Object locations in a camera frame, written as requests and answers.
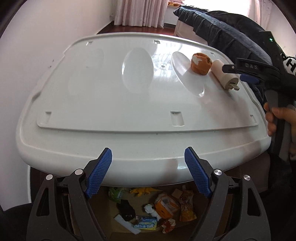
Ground white plastic table lid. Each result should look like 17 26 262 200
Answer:
16 33 271 187

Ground green snack wrapper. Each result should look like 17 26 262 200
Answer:
108 187 125 203

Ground pink patterned cloth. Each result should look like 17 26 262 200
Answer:
168 0 183 7

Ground pink curtain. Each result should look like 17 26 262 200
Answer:
114 0 168 28

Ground brown orange sock ball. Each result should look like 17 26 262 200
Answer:
191 53 212 75

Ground orange plastic bag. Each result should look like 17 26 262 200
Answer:
154 193 180 219

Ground orange chip bag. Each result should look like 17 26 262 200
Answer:
179 185 197 222

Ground black sock ball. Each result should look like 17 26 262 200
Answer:
116 199 135 221

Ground dark bed blanket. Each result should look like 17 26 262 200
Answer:
174 6 272 65

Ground beige cylindrical bottle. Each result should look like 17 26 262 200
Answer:
211 59 240 91

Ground small brown cardboard box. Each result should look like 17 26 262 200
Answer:
171 189 183 199

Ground person right hand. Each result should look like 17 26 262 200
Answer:
263 102 296 138

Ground blue tissue pack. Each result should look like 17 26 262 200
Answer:
133 216 158 230

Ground red white wrapper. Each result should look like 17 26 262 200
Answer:
162 218 176 233

